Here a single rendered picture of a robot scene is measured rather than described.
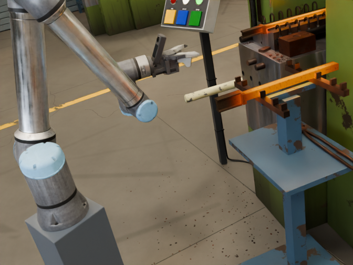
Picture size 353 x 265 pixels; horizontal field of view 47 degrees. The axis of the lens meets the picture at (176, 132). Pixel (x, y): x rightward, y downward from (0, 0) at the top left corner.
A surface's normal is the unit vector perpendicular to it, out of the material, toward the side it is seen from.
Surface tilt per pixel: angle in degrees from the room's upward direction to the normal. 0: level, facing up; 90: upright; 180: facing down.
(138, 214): 0
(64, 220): 70
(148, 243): 0
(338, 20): 90
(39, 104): 94
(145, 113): 94
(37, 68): 94
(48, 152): 5
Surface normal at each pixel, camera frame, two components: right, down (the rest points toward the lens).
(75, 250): 0.72, 0.21
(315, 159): -0.18, -0.87
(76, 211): 0.74, -0.19
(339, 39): -0.94, 0.29
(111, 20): 0.33, 0.39
